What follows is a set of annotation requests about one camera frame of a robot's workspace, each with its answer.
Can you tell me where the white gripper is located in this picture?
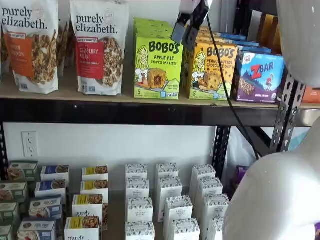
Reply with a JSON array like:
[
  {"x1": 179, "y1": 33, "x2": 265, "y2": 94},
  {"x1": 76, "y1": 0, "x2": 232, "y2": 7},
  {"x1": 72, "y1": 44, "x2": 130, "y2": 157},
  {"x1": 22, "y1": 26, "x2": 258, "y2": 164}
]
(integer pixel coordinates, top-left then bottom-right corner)
[{"x1": 171, "y1": 0, "x2": 213, "y2": 50}]

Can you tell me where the green Bobo's apple pie box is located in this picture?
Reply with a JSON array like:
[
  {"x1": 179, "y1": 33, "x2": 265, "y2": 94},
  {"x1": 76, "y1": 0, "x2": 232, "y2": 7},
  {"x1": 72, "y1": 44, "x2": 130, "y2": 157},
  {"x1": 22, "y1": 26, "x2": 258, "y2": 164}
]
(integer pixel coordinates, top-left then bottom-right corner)
[
  {"x1": 134, "y1": 36, "x2": 184, "y2": 100},
  {"x1": 134, "y1": 29, "x2": 177, "y2": 39},
  {"x1": 133, "y1": 17, "x2": 171, "y2": 26},
  {"x1": 134, "y1": 23, "x2": 174, "y2": 32}
]

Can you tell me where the blue purple Zbar box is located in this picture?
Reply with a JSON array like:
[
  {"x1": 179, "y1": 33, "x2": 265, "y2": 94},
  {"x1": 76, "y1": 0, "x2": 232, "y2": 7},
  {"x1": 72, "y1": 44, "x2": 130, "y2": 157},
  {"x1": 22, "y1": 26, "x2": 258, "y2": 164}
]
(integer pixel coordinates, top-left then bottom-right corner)
[
  {"x1": 238, "y1": 45, "x2": 266, "y2": 55},
  {"x1": 217, "y1": 31, "x2": 248, "y2": 42},
  {"x1": 231, "y1": 50, "x2": 286, "y2": 104},
  {"x1": 233, "y1": 40, "x2": 260, "y2": 49}
]

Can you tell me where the brown orange snack box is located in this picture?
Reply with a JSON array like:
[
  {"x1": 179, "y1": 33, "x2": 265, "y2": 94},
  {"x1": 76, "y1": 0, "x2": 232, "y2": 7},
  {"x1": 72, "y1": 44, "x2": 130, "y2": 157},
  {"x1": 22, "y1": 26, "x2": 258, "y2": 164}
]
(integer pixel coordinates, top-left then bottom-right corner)
[
  {"x1": 257, "y1": 13, "x2": 274, "y2": 46},
  {"x1": 270, "y1": 21, "x2": 283, "y2": 55}
]

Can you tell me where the black metal shelf rack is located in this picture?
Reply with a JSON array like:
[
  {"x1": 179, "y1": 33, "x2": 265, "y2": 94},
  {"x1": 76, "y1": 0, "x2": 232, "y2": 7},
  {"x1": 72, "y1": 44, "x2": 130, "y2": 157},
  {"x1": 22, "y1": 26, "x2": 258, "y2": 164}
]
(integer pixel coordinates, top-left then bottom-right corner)
[
  {"x1": 282, "y1": 83, "x2": 320, "y2": 131},
  {"x1": 0, "y1": 0, "x2": 305, "y2": 182}
]

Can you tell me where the wooden shelf board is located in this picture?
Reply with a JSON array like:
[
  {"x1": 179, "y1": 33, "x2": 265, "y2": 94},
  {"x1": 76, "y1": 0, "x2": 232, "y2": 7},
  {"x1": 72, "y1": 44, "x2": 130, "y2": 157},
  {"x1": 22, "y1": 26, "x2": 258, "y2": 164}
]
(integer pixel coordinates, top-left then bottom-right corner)
[
  {"x1": 282, "y1": 101, "x2": 320, "y2": 111},
  {"x1": 0, "y1": 67, "x2": 283, "y2": 108}
]

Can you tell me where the white patterned pantry box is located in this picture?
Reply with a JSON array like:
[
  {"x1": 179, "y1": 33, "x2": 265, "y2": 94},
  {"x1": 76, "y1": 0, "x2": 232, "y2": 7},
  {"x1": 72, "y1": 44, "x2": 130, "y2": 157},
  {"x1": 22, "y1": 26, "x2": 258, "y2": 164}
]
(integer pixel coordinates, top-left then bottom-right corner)
[
  {"x1": 207, "y1": 216, "x2": 226, "y2": 240},
  {"x1": 201, "y1": 193, "x2": 230, "y2": 226},
  {"x1": 191, "y1": 164, "x2": 217, "y2": 198},
  {"x1": 196, "y1": 177, "x2": 224, "y2": 201},
  {"x1": 125, "y1": 177, "x2": 150, "y2": 200},
  {"x1": 125, "y1": 163, "x2": 148, "y2": 181},
  {"x1": 125, "y1": 221, "x2": 156, "y2": 240},
  {"x1": 127, "y1": 197, "x2": 154, "y2": 224},
  {"x1": 168, "y1": 218, "x2": 201, "y2": 240},
  {"x1": 163, "y1": 195, "x2": 193, "y2": 235},
  {"x1": 158, "y1": 176, "x2": 183, "y2": 223},
  {"x1": 155, "y1": 163, "x2": 180, "y2": 201}
]

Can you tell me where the large orange snack box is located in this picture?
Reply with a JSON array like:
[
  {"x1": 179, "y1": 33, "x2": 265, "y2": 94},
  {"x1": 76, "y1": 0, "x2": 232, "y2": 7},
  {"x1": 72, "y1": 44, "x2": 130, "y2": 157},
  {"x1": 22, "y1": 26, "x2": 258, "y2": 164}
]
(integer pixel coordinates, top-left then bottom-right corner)
[{"x1": 301, "y1": 84, "x2": 320, "y2": 104}]

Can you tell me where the yellow label granola box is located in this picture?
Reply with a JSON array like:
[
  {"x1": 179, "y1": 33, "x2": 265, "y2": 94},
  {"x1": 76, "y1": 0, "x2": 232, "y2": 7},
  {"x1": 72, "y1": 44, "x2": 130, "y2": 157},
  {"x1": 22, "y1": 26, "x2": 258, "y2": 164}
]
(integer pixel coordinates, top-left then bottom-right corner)
[
  {"x1": 64, "y1": 216, "x2": 101, "y2": 240},
  {"x1": 81, "y1": 165, "x2": 109, "y2": 182},
  {"x1": 80, "y1": 179, "x2": 109, "y2": 199},
  {"x1": 71, "y1": 194, "x2": 110, "y2": 231}
]

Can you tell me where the blue label granola box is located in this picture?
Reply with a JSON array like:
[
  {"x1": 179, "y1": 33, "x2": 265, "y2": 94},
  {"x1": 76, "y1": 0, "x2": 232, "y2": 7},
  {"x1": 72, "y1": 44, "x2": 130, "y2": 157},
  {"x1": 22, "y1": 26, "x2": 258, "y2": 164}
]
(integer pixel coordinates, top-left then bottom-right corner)
[
  {"x1": 34, "y1": 178, "x2": 67, "y2": 199},
  {"x1": 40, "y1": 164, "x2": 70, "y2": 183}
]

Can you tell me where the green label oatmeal box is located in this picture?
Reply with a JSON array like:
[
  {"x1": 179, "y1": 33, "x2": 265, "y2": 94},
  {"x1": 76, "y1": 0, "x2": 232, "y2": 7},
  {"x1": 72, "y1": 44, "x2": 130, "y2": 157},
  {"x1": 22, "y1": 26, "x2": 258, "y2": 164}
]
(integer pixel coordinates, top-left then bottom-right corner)
[
  {"x1": 0, "y1": 181, "x2": 29, "y2": 204},
  {"x1": 0, "y1": 224, "x2": 15, "y2": 240},
  {"x1": 0, "y1": 201, "x2": 20, "y2": 225},
  {"x1": 7, "y1": 161, "x2": 39, "y2": 183}
]

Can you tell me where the grey blue oatmeal box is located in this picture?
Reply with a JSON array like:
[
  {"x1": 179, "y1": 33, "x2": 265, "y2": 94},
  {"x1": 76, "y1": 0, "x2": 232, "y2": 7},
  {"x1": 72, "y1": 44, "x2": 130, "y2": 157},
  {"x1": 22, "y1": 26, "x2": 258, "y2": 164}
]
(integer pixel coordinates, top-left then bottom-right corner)
[
  {"x1": 28, "y1": 196, "x2": 63, "y2": 220},
  {"x1": 17, "y1": 217, "x2": 57, "y2": 240}
]

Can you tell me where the red label granola bag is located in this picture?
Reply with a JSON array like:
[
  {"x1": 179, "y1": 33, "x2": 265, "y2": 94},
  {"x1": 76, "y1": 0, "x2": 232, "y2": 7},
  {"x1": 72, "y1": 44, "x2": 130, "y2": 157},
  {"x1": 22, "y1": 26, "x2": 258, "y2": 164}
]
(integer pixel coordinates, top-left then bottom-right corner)
[{"x1": 69, "y1": 0, "x2": 130, "y2": 97}]

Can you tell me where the translucent white plastic sheet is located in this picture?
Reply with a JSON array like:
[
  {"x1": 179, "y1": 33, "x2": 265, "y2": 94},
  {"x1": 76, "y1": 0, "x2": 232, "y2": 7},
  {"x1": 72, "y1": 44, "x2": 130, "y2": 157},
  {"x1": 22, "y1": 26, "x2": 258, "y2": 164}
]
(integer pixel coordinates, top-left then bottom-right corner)
[{"x1": 224, "y1": 126, "x2": 311, "y2": 176}]

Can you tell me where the white tea boxes group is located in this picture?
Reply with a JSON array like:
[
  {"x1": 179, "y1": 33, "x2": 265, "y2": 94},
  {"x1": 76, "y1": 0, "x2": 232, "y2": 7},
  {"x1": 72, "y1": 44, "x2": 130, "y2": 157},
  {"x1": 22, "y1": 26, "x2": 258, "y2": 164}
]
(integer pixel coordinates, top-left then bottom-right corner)
[{"x1": 0, "y1": 159, "x2": 226, "y2": 240}]

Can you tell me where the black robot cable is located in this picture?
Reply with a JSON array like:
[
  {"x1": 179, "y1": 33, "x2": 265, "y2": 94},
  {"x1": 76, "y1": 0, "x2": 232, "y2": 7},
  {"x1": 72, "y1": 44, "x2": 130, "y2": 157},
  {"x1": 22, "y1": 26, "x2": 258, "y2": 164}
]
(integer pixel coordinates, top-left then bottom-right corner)
[{"x1": 204, "y1": 0, "x2": 262, "y2": 161}]

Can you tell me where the white wall outlet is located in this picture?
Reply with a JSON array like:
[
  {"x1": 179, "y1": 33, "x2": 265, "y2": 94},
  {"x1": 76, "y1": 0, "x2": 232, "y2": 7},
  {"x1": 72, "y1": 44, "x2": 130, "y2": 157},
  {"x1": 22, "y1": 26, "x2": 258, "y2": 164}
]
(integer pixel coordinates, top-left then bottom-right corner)
[{"x1": 21, "y1": 131, "x2": 39, "y2": 158}]

